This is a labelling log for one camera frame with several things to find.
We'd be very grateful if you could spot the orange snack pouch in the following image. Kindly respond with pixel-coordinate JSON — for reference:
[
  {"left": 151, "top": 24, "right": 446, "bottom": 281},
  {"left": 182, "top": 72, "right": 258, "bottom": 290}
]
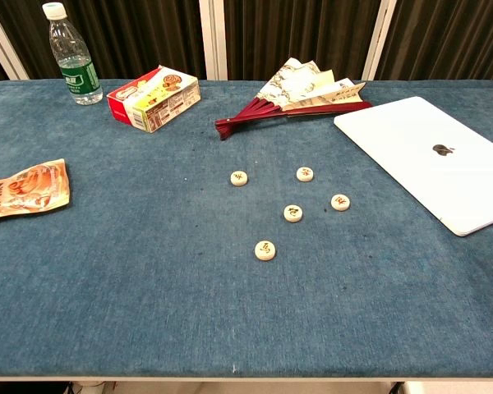
[{"left": 0, "top": 158, "right": 71, "bottom": 225}]

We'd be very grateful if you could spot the clear plastic water bottle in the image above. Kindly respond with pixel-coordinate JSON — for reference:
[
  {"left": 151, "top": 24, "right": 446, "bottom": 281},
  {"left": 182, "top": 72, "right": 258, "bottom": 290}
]
[{"left": 41, "top": 2, "right": 104, "bottom": 106}]

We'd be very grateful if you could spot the white closed laptop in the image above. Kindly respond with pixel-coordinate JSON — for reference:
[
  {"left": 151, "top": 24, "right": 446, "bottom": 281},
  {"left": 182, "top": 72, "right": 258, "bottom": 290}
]
[{"left": 333, "top": 96, "right": 493, "bottom": 238}]

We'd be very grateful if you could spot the blue table cloth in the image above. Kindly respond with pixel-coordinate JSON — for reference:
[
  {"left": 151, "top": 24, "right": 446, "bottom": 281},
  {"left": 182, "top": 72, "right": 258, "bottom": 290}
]
[{"left": 0, "top": 79, "right": 493, "bottom": 378}]

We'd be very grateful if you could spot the white slanted frame post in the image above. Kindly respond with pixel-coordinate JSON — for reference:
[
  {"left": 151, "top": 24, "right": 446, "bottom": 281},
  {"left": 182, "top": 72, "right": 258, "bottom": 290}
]
[
  {"left": 361, "top": 0, "right": 398, "bottom": 81},
  {"left": 0, "top": 0, "right": 30, "bottom": 81}
]

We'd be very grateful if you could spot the red yellow snack carton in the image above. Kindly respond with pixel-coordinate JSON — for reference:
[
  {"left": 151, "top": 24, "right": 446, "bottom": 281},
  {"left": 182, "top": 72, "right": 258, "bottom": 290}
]
[{"left": 106, "top": 64, "right": 202, "bottom": 134}]

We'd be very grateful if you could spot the red ribbed paper folding fan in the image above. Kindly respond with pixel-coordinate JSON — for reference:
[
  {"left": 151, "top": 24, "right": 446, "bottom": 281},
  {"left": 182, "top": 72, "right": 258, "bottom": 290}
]
[{"left": 214, "top": 57, "right": 373, "bottom": 141}]

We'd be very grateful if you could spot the white vertical frame post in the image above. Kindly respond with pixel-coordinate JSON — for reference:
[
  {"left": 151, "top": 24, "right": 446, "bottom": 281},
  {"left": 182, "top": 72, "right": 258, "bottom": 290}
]
[{"left": 198, "top": 0, "right": 229, "bottom": 81}]

